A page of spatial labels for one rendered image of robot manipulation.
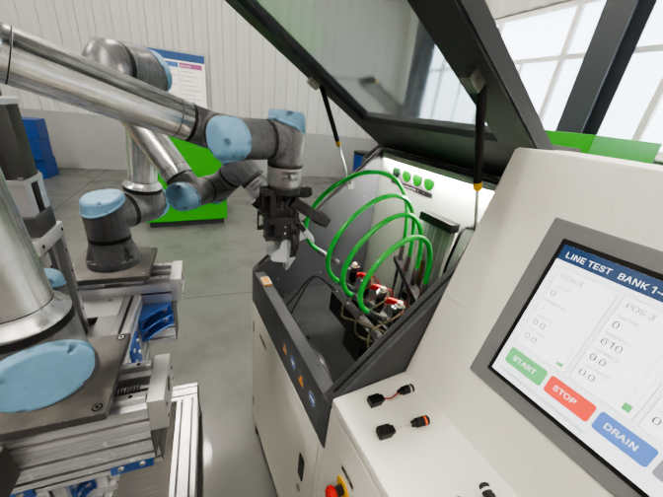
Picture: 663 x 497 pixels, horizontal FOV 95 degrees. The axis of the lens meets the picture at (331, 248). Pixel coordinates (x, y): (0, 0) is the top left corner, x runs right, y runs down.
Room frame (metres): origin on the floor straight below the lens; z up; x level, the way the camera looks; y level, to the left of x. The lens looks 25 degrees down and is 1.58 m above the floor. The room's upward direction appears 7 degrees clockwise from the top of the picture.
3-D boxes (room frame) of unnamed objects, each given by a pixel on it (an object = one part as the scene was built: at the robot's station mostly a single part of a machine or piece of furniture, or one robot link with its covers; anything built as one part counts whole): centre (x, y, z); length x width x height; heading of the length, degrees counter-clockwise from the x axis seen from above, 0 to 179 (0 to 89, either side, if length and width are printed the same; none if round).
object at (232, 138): (0.60, 0.20, 1.51); 0.11 x 0.11 x 0.08; 49
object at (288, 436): (0.80, 0.13, 0.44); 0.65 x 0.02 x 0.68; 31
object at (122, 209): (0.88, 0.71, 1.20); 0.13 x 0.12 x 0.14; 164
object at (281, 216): (0.66, 0.13, 1.35); 0.09 x 0.08 x 0.12; 121
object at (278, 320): (0.80, 0.12, 0.87); 0.62 x 0.04 x 0.16; 31
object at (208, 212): (3.97, 2.08, 0.65); 0.95 x 0.86 x 1.30; 121
